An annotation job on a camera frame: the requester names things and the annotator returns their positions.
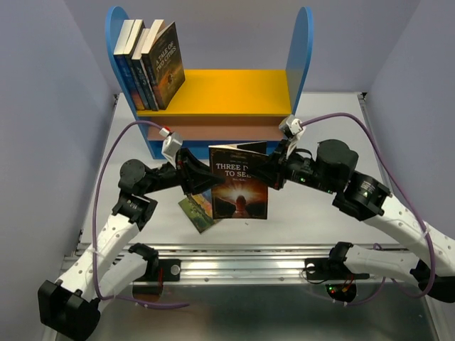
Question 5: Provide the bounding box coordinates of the A Tale of Two Cities book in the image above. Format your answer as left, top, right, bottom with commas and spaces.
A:
141, 19, 186, 110

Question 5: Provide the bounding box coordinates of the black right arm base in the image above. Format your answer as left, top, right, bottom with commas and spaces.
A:
301, 258, 357, 303

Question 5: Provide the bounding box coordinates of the Jane Eyre book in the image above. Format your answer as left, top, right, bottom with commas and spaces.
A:
113, 19, 147, 111

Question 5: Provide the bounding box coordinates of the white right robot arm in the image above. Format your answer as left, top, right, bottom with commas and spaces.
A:
249, 139, 454, 303

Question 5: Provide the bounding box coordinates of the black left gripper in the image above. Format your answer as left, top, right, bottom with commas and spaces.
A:
143, 147, 225, 197

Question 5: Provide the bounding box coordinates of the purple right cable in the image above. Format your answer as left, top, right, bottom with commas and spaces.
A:
300, 112, 437, 308

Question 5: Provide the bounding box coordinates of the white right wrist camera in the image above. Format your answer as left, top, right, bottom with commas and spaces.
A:
279, 115, 306, 158

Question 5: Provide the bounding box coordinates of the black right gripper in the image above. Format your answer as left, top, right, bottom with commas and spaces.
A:
245, 139, 338, 195

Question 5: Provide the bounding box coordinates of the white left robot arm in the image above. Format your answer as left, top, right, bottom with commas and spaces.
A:
38, 148, 224, 340

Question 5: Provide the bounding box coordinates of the Nineteen Eighty-Four book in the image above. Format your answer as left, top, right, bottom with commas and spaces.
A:
123, 19, 156, 111

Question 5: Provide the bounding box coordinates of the Animal Farm book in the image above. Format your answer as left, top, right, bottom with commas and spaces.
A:
178, 190, 218, 234

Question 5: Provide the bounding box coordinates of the blue and yellow bookshelf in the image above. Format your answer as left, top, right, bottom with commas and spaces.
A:
105, 6, 314, 159

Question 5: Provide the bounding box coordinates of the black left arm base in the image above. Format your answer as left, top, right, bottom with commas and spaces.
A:
132, 259, 181, 297

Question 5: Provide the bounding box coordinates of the Three Days to See book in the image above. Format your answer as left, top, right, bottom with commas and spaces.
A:
209, 141, 268, 220

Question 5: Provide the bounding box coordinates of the Little Women book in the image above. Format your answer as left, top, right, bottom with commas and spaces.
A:
131, 26, 159, 111

